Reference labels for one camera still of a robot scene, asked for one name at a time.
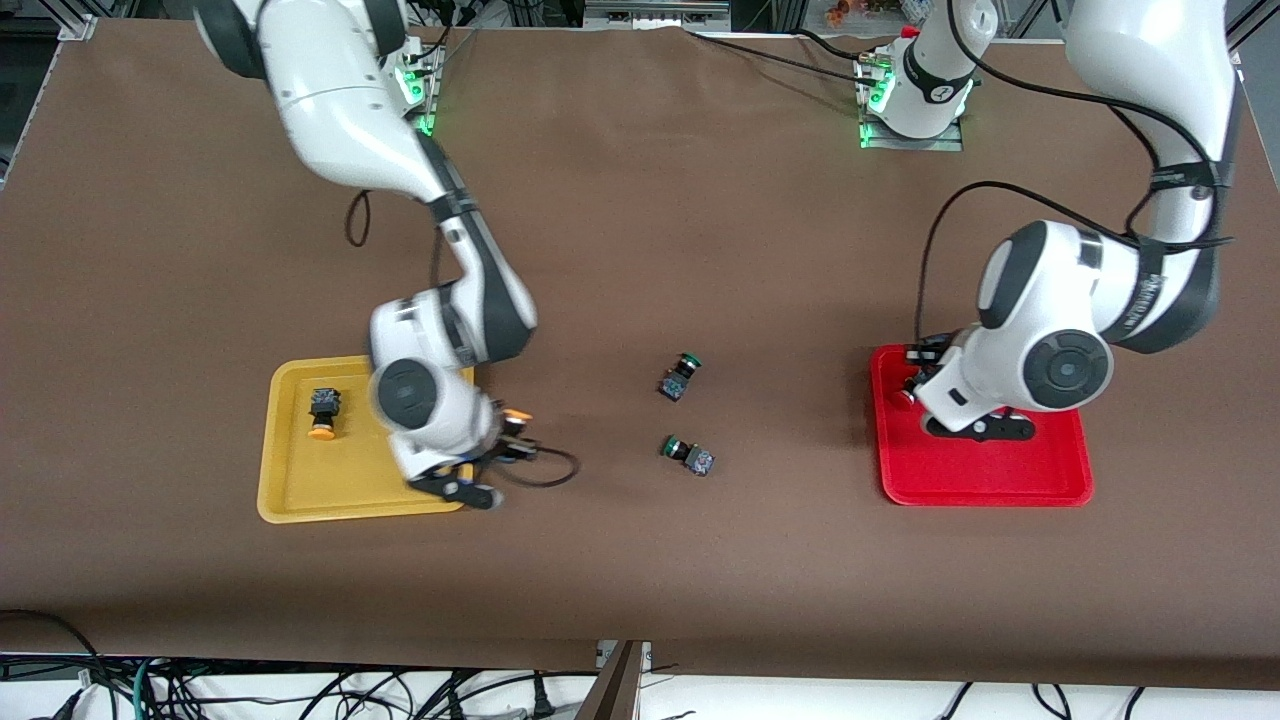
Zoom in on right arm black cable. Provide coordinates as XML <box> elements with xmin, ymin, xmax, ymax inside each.
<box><xmin>345</xmin><ymin>188</ymin><xmax>581</xmax><ymax>491</ymax></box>

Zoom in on green push button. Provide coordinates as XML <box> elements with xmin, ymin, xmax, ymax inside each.
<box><xmin>658</xmin><ymin>351</ymin><xmax>704</xmax><ymax>403</ymax></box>
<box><xmin>661</xmin><ymin>434</ymin><xmax>717</xmax><ymax>478</ymax></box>

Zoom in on yellow plastic tray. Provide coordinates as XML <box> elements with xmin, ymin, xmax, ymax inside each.
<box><xmin>256</xmin><ymin>355</ymin><xmax>479</xmax><ymax>525</ymax></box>

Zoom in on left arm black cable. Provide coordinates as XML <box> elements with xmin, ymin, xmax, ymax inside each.
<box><xmin>915</xmin><ymin>0</ymin><xmax>1236</xmax><ymax>346</ymax></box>

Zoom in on brown table support post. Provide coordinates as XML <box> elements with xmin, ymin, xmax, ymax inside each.
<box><xmin>575</xmin><ymin>640</ymin><xmax>646</xmax><ymax>720</ymax></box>

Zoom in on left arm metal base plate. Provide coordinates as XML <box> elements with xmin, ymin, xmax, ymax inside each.
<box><xmin>858</xmin><ymin>55</ymin><xmax>966</xmax><ymax>153</ymax></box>

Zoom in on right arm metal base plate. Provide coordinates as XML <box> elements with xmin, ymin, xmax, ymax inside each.
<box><xmin>398</xmin><ymin>38</ymin><xmax>444</xmax><ymax>138</ymax></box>

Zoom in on silver metal rail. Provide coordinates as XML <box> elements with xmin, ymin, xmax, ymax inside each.
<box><xmin>583</xmin><ymin>0</ymin><xmax>731</xmax><ymax>31</ymax></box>

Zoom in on colourful background item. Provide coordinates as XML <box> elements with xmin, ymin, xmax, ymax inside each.
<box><xmin>825</xmin><ymin>0</ymin><xmax>906</xmax><ymax>26</ymax></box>

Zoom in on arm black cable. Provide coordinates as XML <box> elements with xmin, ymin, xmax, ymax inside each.
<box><xmin>345</xmin><ymin>188</ymin><xmax>581</xmax><ymax>491</ymax></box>
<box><xmin>915</xmin><ymin>0</ymin><xmax>1236</xmax><ymax>346</ymax></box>

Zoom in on white table edge bracket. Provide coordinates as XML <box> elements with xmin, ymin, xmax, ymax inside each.
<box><xmin>596</xmin><ymin>640</ymin><xmax>653</xmax><ymax>673</ymax></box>

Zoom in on red plastic tray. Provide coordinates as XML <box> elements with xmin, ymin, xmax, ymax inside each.
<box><xmin>868</xmin><ymin>344</ymin><xmax>1095</xmax><ymax>508</ymax></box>

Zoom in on black floor cable loop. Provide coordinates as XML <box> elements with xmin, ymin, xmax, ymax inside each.
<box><xmin>0</xmin><ymin>608</ymin><xmax>101</xmax><ymax>720</ymax></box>

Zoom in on black cable across table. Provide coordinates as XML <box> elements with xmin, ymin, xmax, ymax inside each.
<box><xmin>685</xmin><ymin>28</ymin><xmax>886</xmax><ymax>101</ymax></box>

